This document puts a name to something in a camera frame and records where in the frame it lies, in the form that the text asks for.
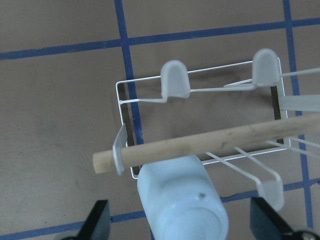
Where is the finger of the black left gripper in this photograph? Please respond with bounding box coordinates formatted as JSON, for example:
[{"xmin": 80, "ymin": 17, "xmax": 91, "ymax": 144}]
[
  {"xmin": 75, "ymin": 199, "xmax": 111, "ymax": 240},
  {"xmin": 250, "ymin": 197, "xmax": 298, "ymax": 240}
]

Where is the light blue plastic cup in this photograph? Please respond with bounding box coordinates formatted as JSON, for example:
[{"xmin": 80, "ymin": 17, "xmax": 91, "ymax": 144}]
[{"xmin": 137, "ymin": 155, "xmax": 229, "ymax": 240}]

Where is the white wire cup rack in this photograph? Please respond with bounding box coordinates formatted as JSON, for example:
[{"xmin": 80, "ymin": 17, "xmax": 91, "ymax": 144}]
[{"xmin": 92, "ymin": 48, "xmax": 320, "ymax": 211}]

